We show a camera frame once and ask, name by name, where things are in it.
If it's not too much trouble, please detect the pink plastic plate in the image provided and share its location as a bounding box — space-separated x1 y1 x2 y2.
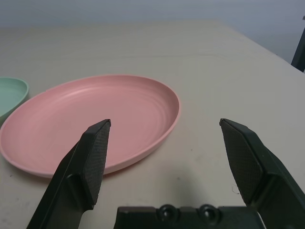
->
0 74 182 178

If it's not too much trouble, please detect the mint green plastic plate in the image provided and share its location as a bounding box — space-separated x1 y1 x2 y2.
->
0 76 30 119

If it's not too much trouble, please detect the side table with black frame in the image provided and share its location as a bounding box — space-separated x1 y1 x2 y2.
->
291 15 305 73

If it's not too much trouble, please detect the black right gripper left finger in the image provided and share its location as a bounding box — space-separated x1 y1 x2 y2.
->
26 118 112 229

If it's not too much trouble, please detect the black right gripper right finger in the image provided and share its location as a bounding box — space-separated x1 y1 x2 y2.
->
219 118 305 229

